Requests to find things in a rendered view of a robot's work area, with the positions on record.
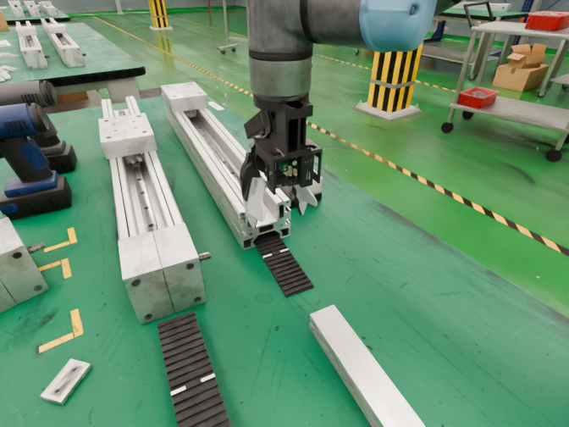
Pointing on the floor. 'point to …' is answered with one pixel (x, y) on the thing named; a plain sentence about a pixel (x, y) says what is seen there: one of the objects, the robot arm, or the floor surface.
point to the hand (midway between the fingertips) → (276, 213)
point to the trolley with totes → (495, 107)
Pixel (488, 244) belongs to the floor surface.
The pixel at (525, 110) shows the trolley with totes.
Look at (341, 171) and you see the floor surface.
